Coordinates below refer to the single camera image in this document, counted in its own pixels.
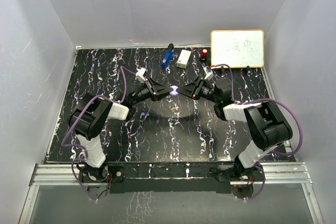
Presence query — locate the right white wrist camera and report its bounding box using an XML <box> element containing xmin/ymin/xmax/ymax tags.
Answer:
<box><xmin>203</xmin><ymin>66</ymin><xmax>214</xmax><ymax>81</ymax></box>

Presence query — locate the white board wooden frame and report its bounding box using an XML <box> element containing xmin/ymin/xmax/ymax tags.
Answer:
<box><xmin>211</xmin><ymin>29</ymin><xmax>265</xmax><ymax>68</ymax></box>

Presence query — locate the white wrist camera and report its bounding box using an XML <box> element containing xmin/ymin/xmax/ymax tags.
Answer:
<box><xmin>135</xmin><ymin>68</ymin><xmax>147</xmax><ymax>83</ymax></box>
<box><xmin>203</xmin><ymin>66</ymin><xmax>214</xmax><ymax>81</ymax></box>

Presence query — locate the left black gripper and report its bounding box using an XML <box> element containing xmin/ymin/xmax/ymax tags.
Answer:
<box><xmin>131</xmin><ymin>78</ymin><xmax>174</xmax><ymax>106</ymax></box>

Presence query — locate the aluminium frame rail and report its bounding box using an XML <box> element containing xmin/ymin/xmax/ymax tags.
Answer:
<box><xmin>19</xmin><ymin>162</ymin><xmax>324</xmax><ymax>223</ymax></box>

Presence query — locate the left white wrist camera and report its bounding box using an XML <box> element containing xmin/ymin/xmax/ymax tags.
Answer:
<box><xmin>135</xmin><ymin>68</ymin><xmax>147</xmax><ymax>83</ymax></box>

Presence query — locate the blue black tool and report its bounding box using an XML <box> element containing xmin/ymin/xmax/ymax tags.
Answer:
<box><xmin>161</xmin><ymin>43</ymin><xmax>175</xmax><ymax>68</ymax></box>

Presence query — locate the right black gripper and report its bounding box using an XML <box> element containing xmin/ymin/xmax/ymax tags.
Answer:
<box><xmin>177</xmin><ymin>76</ymin><xmax>220</xmax><ymax>104</ymax></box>

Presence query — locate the black front base bar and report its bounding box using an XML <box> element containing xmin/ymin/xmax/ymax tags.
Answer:
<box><xmin>76</xmin><ymin>162</ymin><xmax>264</xmax><ymax>194</ymax></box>

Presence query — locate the purple round earbud case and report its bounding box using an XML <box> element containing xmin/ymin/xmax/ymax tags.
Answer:
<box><xmin>170</xmin><ymin>85</ymin><xmax>179</xmax><ymax>97</ymax></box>

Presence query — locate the white rectangular box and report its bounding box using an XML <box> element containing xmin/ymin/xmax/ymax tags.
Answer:
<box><xmin>176</xmin><ymin>49</ymin><xmax>191</xmax><ymax>69</ymax></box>

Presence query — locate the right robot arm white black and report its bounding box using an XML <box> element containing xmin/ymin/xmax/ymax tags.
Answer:
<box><xmin>176</xmin><ymin>77</ymin><xmax>293</xmax><ymax>180</ymax></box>

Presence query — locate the red emergency button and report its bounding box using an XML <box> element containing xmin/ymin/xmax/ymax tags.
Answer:
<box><xmin>200</xmin><ymin>48</ymin><xmax>208</xmax><ymax>63</ymax></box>

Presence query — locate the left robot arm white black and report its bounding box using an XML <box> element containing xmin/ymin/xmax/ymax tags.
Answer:
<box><xmin>68</xmin><ymin>78</ymin><xmax>176</xmax><ymax>182</ymax></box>

